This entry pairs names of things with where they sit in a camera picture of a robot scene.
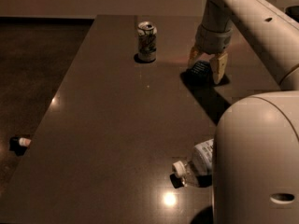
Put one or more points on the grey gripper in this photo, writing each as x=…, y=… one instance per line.
x=213, y=41

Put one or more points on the dark blue snack bar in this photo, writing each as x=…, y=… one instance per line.
x=199, y=73

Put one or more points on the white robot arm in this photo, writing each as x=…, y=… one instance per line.
x=255, y=173

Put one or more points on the white green soda can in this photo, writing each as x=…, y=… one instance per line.
x=147, y=34

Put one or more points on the clear plastic water bottle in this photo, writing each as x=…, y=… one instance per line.
x=197, y=172

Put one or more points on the small white object on floor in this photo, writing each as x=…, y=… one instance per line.
x=20, y=141

